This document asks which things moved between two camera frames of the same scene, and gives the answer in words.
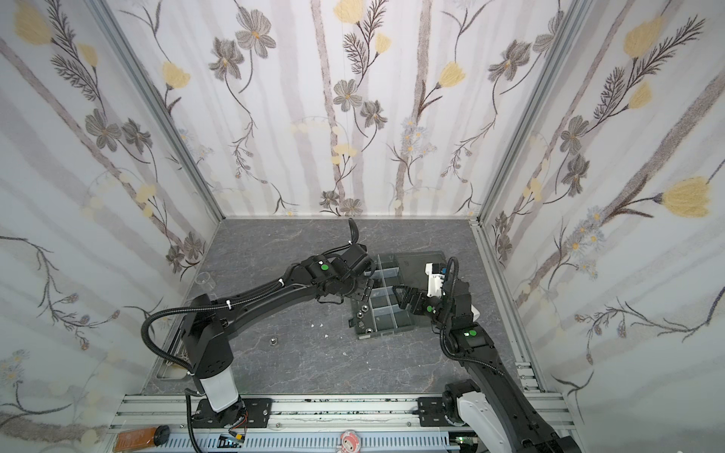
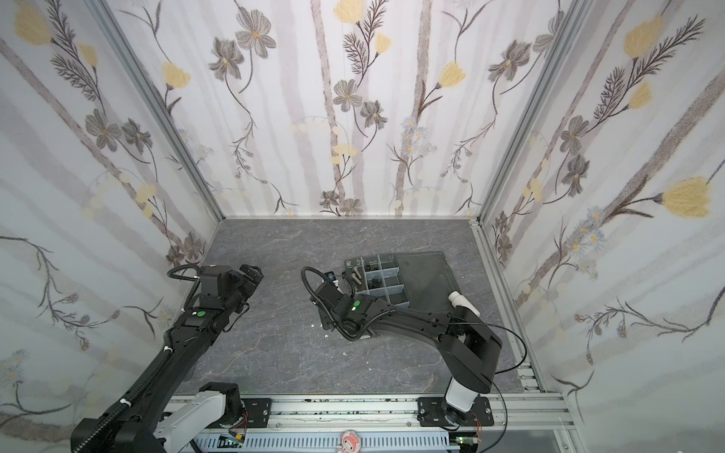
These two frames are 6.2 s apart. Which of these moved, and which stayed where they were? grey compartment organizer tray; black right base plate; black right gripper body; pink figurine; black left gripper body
Moved: black left gripper body; black right gripper body
Stayed: grey compartment organizer tray; pink figurine; black right base plate
